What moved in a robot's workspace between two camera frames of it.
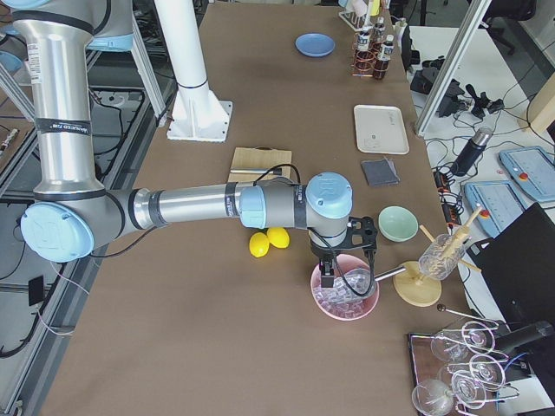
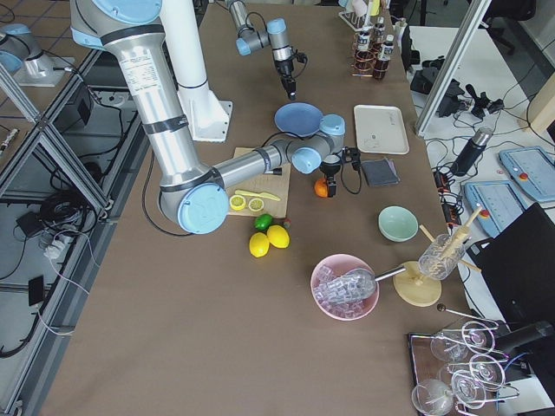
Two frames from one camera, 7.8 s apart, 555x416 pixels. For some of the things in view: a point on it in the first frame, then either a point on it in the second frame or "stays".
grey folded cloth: [381, 172] stays
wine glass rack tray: [457, 370] stays
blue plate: [314, 44] -> [299, 118]
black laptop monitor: [518, 267] stays
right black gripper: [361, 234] -> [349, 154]
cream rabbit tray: [380, 129] stays
